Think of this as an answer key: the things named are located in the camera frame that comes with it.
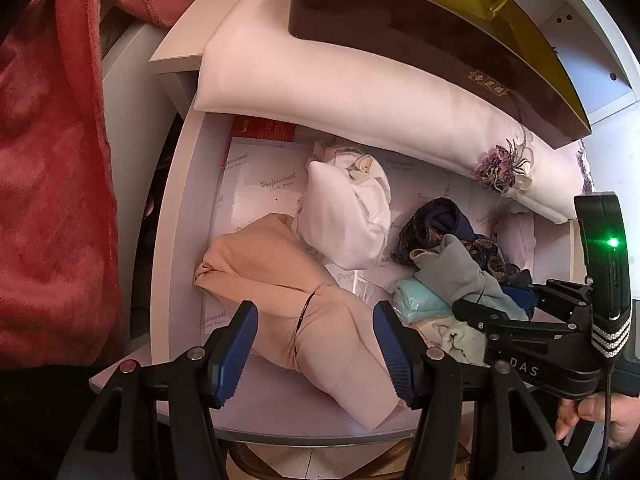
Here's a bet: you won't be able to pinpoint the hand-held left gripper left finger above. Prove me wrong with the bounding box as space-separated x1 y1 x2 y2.
57 300 261 480

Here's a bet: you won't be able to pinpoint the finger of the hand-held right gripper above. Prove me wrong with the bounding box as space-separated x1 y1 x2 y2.
530 279 596 320
452 300 581 356

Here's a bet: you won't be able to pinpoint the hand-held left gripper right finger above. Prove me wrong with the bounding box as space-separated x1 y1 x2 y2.
372 301 576 480

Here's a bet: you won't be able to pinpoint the beige cloth bundle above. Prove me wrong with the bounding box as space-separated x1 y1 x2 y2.
412 317 488 365

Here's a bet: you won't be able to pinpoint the mint green cloth bundle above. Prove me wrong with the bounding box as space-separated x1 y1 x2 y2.
391 279 453 322

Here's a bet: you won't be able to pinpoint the grey cloth bundle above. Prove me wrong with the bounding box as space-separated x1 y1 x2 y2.
410 234 528 321

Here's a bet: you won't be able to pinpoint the lilac cloth bundle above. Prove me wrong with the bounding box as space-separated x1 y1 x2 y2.
492 212 537 266

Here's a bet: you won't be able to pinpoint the peach cloth bundle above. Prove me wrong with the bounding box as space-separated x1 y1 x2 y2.
194 212 408 431

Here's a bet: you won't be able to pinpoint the navy lace cloth bundle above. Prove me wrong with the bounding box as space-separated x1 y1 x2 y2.
390 197 537 308

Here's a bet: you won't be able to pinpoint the white drawer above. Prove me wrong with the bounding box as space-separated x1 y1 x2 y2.
87 110 598 446

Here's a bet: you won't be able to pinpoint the white cloth bundle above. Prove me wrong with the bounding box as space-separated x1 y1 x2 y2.
295 142 392 271

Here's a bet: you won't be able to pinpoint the brown box with gold lining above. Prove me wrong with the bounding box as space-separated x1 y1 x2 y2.
287 0 593 150

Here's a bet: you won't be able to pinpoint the person's right hand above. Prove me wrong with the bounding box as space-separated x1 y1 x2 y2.
555 393 640 453

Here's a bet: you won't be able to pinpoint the glossy white paper sheets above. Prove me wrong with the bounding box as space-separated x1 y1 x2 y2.
200 137 501 361

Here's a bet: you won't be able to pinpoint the white wardrobe cabinet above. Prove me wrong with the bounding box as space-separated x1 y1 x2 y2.
100 0 640 126

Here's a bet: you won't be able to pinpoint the red paper pack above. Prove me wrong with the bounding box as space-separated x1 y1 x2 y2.
231 116 297 145

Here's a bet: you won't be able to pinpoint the red fleece robe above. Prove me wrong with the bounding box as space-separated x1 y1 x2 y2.
0 0 197 368

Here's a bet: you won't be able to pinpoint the pink embroidered floral cloth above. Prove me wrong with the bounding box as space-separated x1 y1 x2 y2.
192 0 598 226

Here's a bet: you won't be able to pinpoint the black hair tie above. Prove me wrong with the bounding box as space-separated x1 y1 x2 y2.
295 287 319 335

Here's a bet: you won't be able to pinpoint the black cable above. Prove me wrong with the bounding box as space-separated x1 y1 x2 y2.
587 370 617 480

